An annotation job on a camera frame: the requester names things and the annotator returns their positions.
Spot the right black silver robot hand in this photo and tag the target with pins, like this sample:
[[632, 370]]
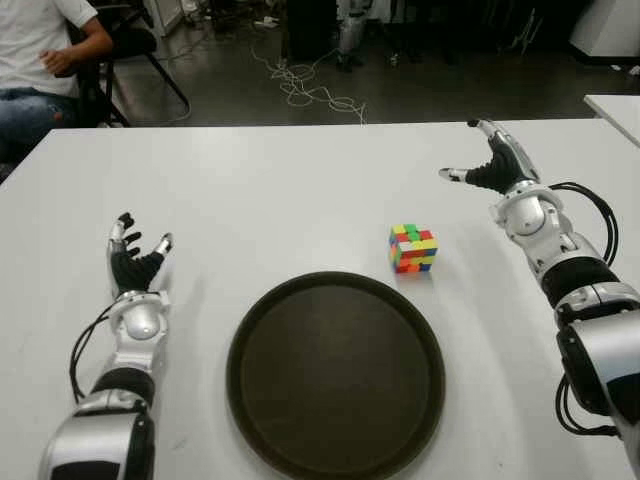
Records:
[[500, 170]]

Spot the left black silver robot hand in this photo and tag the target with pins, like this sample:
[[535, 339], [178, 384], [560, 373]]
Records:
[[130, 272]]

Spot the multicoloured Rubik's cube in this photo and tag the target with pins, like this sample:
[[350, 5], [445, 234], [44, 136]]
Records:
[[412, 250]]

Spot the left silver black robot arm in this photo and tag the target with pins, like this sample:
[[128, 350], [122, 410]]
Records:
[[140, 325]]

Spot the right silver black robot arm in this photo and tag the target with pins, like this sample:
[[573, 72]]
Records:
[[530, 215]]

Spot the round dark brown plate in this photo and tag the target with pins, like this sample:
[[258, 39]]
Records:
[[335, 375]]

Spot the white side table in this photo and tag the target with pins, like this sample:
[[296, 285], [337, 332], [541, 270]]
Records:
[[620, 112]]

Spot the white cabinet with black base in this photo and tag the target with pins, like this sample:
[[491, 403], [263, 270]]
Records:
[[610, 25]]

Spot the silver humanoid robot legs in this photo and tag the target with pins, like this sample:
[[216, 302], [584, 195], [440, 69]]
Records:
[[350, 30]]

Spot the black office chair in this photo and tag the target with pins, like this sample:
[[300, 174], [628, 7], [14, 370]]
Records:
[[135, 42]]

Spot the seated person in white shirt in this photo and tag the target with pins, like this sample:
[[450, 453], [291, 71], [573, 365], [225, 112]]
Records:
[[35, 40]]

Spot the white framed board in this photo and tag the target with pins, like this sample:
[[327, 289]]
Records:
[[167, 17]]

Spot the white power strip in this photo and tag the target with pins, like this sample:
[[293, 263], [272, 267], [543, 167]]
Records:
[[266, 21]]

